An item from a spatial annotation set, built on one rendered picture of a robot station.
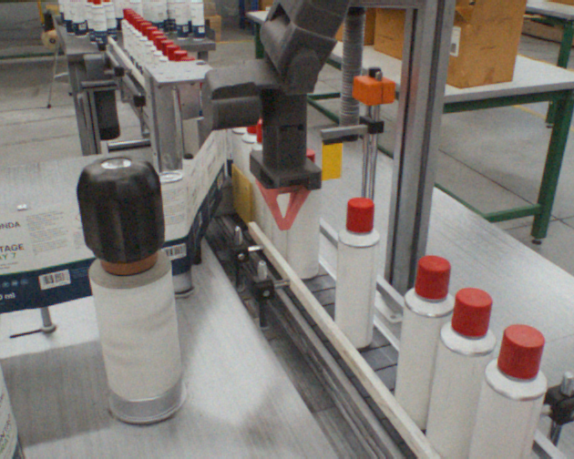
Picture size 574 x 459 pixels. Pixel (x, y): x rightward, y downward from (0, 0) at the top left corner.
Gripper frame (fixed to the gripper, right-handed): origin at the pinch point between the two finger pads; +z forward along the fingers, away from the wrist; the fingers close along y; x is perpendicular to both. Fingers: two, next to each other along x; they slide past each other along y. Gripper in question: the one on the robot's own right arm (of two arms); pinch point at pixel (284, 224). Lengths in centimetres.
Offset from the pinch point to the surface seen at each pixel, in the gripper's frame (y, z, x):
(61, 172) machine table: -79, 18, -27
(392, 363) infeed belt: 16.7, 13.8, 8.2
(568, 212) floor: -144, 100, 213
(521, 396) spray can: 40.6, -2.1, 5.1
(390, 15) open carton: -188, 4, 125
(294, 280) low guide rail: -1.1, 10.1, 2.0
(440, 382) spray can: 32.4, 2.6, 3.4
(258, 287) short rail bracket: -1.1, 9.9, -3.6
